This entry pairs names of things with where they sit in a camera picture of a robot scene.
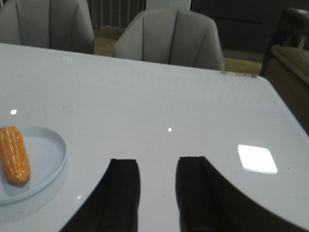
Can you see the coloured sticker strip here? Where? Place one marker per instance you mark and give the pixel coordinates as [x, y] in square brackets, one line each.
[238, 74]

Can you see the orange corn cob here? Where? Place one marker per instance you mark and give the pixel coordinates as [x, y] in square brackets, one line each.
[13, 155]

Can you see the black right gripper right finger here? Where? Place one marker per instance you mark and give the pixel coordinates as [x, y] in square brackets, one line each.
[207, 202]

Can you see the dark grey counter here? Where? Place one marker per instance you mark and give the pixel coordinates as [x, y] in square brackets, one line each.
[246, 25]

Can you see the grey chair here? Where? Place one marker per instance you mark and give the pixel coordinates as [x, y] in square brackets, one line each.
[55, 24]
[174, 36]

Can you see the white cabinet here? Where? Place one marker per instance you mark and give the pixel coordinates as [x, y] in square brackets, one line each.
[158, 4]

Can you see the olive brown sofa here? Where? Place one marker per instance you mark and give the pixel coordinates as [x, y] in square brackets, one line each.
[286, 62]

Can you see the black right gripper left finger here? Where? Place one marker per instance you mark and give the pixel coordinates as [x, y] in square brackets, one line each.
[113, 204]

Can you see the grey chair left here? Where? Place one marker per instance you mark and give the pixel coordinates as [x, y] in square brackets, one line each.
[55, 24]

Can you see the grey chair right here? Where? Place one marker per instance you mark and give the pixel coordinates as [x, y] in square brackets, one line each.
[174, 36]

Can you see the light blue plate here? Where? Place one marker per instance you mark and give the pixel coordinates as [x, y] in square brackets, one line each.
[47, 153]

